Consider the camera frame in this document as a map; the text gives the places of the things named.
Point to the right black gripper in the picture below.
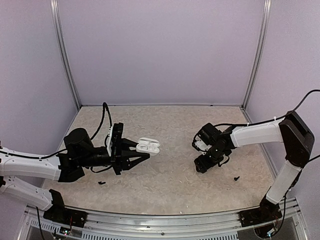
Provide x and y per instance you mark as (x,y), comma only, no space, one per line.
(202,165)

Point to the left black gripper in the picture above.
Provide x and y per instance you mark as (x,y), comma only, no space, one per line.
(125,162)

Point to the white earbud charging case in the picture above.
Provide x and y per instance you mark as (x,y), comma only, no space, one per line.
(144,147)

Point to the white earbud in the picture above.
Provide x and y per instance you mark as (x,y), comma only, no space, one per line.
(151,143)

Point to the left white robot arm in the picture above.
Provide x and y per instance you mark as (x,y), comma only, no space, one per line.
(61,167)

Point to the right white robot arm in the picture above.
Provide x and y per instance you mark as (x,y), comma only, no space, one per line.
(291,130)

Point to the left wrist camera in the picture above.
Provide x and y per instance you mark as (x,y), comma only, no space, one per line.
(114,140)

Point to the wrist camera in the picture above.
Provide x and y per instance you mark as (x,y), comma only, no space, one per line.
(203,138)
(114,140)

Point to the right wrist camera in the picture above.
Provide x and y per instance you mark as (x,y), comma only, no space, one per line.
(203,138)

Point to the front aluminium rail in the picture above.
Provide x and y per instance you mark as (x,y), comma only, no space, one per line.
(101,225)

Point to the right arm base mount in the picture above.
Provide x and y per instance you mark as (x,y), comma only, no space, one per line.
(256,216)

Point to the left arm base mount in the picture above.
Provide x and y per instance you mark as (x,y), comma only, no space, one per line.
(67,216)

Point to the left aluminium frame post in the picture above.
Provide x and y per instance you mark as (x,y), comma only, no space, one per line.
(54,6)

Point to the aluminium frame post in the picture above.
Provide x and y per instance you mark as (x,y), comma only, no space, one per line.
(54,6)
(258,54)

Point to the right aluminium frame post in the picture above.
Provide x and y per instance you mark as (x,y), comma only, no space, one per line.
(258,54)

